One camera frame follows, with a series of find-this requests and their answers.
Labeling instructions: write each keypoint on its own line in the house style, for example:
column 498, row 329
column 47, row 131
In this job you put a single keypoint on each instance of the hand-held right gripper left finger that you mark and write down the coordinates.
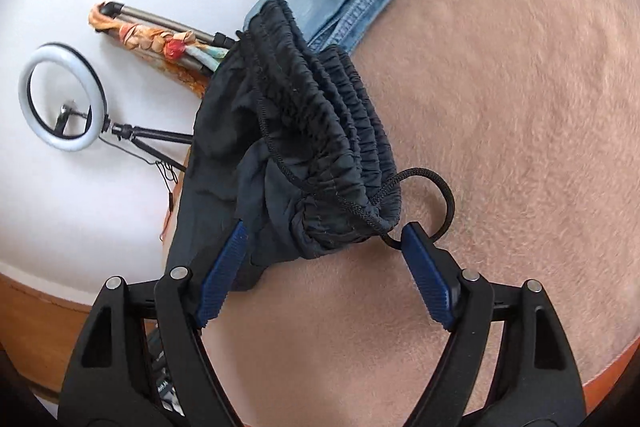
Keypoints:
column 225, row 267

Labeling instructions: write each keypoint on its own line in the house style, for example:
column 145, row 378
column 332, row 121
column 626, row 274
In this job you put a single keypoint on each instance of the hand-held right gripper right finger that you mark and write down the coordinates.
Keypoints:
column 427, row 277

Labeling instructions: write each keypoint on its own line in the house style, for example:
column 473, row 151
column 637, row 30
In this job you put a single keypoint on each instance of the black pants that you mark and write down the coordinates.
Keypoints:
column 280, row 117

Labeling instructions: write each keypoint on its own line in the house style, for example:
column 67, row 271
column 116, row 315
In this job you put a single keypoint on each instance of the wooden door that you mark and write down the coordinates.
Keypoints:
column 45, row 332

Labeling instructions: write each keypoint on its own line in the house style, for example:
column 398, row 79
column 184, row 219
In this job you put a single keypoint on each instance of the small black tripod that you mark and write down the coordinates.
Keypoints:
column 150, row 138

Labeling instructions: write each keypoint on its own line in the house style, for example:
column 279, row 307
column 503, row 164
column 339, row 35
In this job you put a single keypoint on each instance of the colourful orange scarf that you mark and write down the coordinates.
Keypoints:
column 175, row 49

